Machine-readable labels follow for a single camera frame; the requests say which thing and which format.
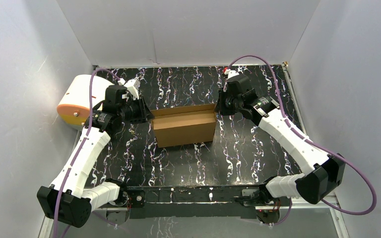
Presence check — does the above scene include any brown cardboard box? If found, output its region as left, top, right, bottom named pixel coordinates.
left=151, top=104, right=216, bottom=148

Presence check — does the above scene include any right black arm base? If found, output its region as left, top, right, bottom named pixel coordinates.
left=234, top=183, right=293, bottom=227

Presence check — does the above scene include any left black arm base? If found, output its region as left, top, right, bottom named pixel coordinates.
left=104, top=178, right=145, bottom=228

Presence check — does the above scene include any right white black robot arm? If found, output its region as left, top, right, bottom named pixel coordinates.
left=215, top=70, right=345, bottom=205

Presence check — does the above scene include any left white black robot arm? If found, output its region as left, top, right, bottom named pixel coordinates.
left=37, top=85, right=153, bottom=228

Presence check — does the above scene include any cream cylindrical drum device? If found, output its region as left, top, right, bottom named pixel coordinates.
left=57, top=74, right=112, bottom=131

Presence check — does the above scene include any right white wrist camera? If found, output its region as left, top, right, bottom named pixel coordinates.
left=223, top=67, right=239, bottom=92

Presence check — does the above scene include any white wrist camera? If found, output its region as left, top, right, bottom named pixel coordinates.
left=117, top=78, right=140, bottom=100
left=223, top=67, right=239, bottom=92

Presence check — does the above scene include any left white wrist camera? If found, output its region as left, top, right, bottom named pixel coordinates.
left=117, top=78, right=140, bottom=100

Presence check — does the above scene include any aluminium front frame rail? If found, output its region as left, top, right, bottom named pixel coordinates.
left=39, top=186, right=341, bottom=212

